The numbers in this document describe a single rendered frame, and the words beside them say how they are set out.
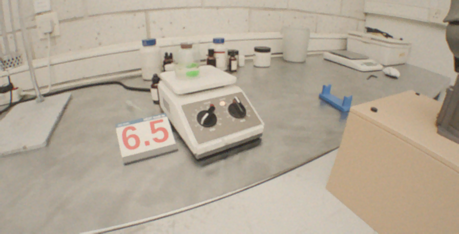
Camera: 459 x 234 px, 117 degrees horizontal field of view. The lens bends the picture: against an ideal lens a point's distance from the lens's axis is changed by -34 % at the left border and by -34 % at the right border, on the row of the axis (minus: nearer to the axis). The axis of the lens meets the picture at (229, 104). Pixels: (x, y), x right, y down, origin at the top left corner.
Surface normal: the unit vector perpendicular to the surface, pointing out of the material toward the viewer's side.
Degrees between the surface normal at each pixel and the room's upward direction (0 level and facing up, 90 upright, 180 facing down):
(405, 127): 3
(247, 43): 90
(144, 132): 40
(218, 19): 90
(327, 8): 90
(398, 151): 90
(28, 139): 0
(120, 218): 0
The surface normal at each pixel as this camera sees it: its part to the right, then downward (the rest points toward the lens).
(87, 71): 0.45, 0.37
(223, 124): 0.26, -0.61
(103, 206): 0.00, -0.91
